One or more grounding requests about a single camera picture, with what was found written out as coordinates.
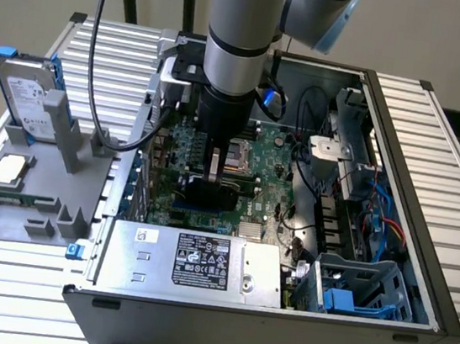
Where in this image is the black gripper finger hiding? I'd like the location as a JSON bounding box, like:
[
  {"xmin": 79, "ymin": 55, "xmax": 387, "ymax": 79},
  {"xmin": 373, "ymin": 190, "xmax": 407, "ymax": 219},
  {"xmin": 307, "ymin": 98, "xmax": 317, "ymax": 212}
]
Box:
[{"xmin": 199, "ymin": 149, "xmax": 230, "ymax": 194}]

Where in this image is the green graphics card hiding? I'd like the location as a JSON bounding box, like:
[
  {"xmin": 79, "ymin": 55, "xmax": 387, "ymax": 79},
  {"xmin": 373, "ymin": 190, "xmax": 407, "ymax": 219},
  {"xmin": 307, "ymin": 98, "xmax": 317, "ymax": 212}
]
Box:
[{"xmin": 167, "ymin": 168, "xmax": 243, "ymax": 220}]

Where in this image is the CPU socket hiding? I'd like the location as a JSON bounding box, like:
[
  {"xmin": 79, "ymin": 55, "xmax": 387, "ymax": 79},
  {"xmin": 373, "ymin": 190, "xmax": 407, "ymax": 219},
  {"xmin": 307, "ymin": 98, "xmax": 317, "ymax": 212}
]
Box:
[{"xmin": 223, "ymin": 136, "xmax": 257, "ymax": 172}]

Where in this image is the green motherboard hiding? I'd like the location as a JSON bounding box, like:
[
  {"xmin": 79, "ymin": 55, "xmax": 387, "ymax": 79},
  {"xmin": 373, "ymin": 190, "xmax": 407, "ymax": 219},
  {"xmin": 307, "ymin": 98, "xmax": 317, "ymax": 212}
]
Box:
[{"xmin": 135, "ymin": 104, "xmax": 325, "ymax": 272}]

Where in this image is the small silver heat sink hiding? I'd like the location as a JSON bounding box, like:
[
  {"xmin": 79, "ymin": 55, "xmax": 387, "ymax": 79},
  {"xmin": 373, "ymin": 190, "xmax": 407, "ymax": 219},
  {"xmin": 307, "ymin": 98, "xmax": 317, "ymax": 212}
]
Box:
[{"xmin": 236, "ymin": 220, "xmax": 267, "ymax": 242}]

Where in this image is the silver power supply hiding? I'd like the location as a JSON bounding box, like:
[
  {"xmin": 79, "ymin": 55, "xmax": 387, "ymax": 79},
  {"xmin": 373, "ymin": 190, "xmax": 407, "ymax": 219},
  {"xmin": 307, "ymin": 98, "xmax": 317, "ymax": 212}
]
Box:
[{"xmin": 93, "ymin": 217, "xmax": 292, "ymax": 311}]

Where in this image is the metal drive cage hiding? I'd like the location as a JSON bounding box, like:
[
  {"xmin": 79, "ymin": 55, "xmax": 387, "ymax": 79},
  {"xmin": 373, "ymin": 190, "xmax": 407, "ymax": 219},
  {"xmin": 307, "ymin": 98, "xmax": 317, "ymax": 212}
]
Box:
[{"xmin": 301, "ymin": 83, "xmax": 394, "ymax": 205}]

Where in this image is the open black PC case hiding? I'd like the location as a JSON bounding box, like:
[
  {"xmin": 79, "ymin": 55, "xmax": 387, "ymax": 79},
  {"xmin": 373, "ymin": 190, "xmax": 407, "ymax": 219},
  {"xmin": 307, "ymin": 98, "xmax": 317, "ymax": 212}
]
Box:
[{"xmin": 55, "ymin": 18, "xmax": 460, "ymax": 344}]

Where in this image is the blue case latch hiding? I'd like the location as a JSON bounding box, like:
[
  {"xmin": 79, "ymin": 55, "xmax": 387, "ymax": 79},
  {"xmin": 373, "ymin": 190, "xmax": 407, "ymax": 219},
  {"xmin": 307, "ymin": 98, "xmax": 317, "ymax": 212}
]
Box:
[{"xmin": 64, "ymin": 241, "xmax": 87, "ymax": 262}]

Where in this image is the grey parts rack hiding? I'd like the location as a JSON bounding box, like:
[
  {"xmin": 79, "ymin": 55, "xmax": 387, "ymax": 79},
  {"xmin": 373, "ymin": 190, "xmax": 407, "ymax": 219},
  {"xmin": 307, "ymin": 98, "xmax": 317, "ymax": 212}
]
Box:
[{"xmin": 0, "ymin": 82, "xmax": 133, "ymax": 257}]

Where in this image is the blue plastic disk carrier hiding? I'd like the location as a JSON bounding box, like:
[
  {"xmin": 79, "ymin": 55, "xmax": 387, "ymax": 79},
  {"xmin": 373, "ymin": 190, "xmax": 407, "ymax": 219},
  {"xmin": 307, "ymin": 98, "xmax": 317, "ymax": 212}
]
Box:
[{"xmin": 319, "ymin": 286, "xmax": 404, "ymax": 325}]

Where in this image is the grey disk bay cage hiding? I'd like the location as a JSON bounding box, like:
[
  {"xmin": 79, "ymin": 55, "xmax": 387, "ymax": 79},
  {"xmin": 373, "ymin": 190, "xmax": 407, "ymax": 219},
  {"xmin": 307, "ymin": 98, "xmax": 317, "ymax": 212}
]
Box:
[{"xmin": 292, "ymin": 248, "xmax": 420, "ymax": 326}]

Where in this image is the hard disk in blue carrier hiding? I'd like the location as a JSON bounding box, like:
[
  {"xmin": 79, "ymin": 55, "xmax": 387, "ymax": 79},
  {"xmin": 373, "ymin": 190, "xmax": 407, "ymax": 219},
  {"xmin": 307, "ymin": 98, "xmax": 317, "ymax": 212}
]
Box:
[{"xmin": 0, "ymin": 43, "xmax": 71, "ymax": 149}]

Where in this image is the silver CPU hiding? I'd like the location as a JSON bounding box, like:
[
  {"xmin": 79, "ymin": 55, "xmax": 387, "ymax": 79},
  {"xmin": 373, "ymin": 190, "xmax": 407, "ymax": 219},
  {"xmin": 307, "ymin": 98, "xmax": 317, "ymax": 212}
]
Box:
[{"xmin": 0, "ymin": 152, "xmax": 30, "ymax": 187}]

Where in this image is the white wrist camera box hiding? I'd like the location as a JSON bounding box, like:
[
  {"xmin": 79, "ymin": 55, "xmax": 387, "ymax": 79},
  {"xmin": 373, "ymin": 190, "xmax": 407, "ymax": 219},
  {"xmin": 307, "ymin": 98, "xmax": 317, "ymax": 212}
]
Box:
[{"xmin": 156, "ymin": 55, "xmax": 197, "ymax": 107}]

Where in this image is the black wire loop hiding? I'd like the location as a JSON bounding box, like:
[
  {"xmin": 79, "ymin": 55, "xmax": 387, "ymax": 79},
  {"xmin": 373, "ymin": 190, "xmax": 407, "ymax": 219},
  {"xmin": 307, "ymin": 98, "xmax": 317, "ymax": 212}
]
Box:
[{"xmin": 290, "ymin": 83, "xmax": 336, "ymax": 164}]

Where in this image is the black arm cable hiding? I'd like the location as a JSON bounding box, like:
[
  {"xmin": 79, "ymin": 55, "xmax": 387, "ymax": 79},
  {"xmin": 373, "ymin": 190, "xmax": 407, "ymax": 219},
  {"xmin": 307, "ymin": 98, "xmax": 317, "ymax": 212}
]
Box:
[{"xmin": 77, "ymin": 0, "xmax": 187, "ymax": 158}]

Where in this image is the blue wire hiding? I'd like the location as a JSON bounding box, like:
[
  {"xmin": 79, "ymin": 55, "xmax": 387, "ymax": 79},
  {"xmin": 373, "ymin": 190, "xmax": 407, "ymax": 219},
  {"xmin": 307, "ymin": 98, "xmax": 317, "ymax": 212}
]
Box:
[{"xmin": 357, "ymin": 177, "xmax": 396, "ymax": 262}]

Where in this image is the red wire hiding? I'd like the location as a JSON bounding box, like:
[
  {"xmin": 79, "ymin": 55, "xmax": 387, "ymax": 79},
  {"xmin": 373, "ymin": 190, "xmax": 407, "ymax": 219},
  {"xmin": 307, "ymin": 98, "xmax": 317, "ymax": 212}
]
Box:
[{"xmin": 380, "ymin": 216, "xmax": 410, "ymax": 248}]

